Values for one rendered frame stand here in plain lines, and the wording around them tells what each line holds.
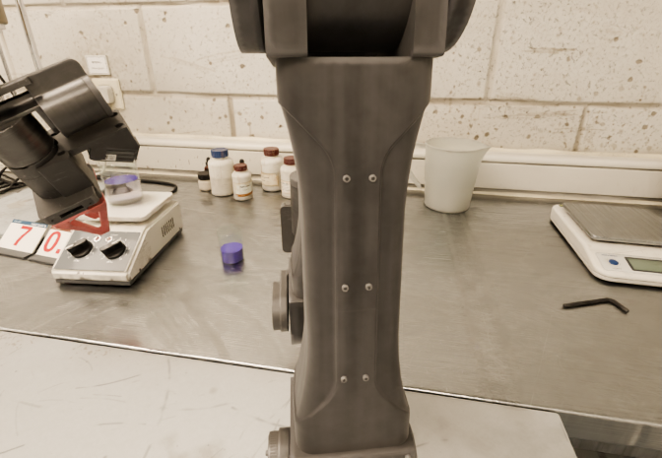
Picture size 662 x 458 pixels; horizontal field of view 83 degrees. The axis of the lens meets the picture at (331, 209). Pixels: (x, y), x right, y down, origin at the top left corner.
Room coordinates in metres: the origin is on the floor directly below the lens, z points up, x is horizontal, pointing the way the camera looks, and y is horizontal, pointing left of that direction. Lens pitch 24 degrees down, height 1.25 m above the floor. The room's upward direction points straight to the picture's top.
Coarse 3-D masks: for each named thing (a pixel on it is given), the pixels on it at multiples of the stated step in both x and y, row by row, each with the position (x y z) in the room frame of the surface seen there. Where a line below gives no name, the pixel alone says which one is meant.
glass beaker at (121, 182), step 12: (108, 168) 0.60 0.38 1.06; (120, 168) 0.61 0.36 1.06; (132, 168) 0.62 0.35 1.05; (108, 180) 0.60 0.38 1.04; (120, 180) 0.61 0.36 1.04; (132, 180) 0.62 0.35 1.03; (108, 192) 0.61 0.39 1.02; (120, 192) 0.61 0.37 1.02; (132, 192) 0.62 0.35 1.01; (108, 204) 0.61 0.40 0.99; (120, 204) 0.60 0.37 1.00; (132, 204) 0.61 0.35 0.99
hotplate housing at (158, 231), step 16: (176, 208) 0.67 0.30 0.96; (96, 224) 0.58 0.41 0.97; (112, 224) 0.58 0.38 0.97; (128, 224) 0.58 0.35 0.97; (144, 224) 0.58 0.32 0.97; (160, 224) 0.60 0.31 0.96; (176, 224) 0.66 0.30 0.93; (144, 240) 0.55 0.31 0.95; (160, 240) 0.59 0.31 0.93; (144, 256) 0.54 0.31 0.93; (64, 272) 0.50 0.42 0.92; (80, 272) 0.50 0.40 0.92; (96, 272) 0.50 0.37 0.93; (112, 272) 0.50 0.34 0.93; (128, 272) 0.50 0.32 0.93
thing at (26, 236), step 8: (16, 224) 0.65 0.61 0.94; (8, 232) 0.64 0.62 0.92; (16, 232) 0.63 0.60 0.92; (24, 232) 0.63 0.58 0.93; (32, 232) 0.63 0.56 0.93; (40, 232) 0.62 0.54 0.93; (8, 240) 0.62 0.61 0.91; (16, 240) 0.62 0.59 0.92; (24, 240) 0.62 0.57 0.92; (32, 240) 0.61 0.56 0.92; (32, 248) 0.60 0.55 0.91
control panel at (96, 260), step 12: (72, 240) 0.54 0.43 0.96; (132, 240) 0.54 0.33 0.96; (96, 252) 0.52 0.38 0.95; (132, 252) 0.52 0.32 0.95; (60, 264) 0.51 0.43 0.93; (72, 264) 0.51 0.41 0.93; (84, 264) 0.51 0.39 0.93; (96, 264) 0.50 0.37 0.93; (108, 264) 0.50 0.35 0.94; (120, 264) 0.50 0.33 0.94
